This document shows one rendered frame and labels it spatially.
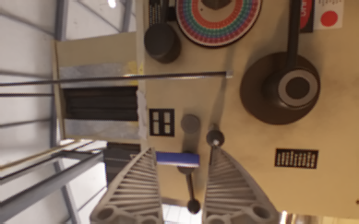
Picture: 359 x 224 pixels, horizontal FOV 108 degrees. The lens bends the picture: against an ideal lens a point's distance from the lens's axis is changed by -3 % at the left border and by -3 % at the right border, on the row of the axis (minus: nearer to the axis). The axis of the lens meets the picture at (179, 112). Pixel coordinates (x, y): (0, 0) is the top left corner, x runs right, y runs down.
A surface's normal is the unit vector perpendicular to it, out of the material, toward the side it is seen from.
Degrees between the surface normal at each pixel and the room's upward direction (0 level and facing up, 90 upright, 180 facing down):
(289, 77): 90
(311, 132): 90
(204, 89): 90
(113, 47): 90
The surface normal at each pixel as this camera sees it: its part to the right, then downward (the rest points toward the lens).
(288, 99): -0.20, 0.11
